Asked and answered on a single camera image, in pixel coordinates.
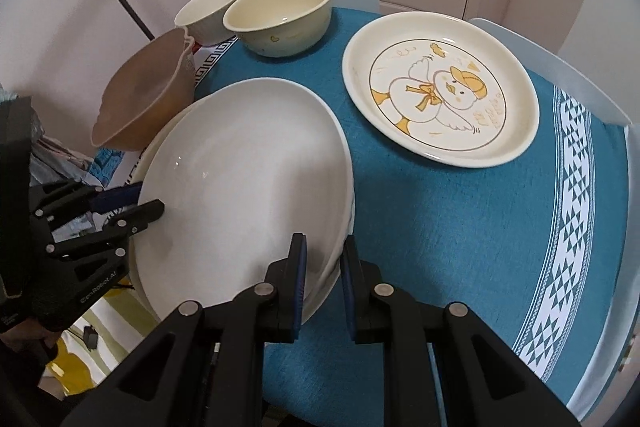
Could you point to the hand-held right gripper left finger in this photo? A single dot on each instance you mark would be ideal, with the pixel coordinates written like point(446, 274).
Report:
point(299, 289)

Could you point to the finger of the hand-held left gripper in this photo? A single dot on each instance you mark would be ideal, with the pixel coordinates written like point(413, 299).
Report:
point(122, 196)
point(145, 213)

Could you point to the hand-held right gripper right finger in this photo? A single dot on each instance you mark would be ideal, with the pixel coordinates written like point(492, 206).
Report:
point(348, 294)

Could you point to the small white bowl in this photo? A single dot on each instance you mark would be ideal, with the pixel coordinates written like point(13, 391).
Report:
point(207, 14)

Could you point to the duck print plate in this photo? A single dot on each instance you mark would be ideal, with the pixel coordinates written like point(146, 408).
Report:
point(440, 92)

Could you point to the large cream bowl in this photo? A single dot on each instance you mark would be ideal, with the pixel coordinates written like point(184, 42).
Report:
point(280, 14)

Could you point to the blue patterned cloth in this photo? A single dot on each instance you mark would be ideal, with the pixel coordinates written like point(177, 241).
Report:
point(107, 164)

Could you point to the small black adapter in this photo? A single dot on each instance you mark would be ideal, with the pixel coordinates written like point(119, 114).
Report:
point(91, 338)

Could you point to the yellow white patterned mat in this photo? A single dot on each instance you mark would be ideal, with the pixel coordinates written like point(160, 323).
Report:
point(115, 322)

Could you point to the teal patterned tablecloth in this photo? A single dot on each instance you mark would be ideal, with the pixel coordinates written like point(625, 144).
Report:
point(450, 232)

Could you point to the white table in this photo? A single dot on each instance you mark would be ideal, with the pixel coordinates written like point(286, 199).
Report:
point(550, 57)

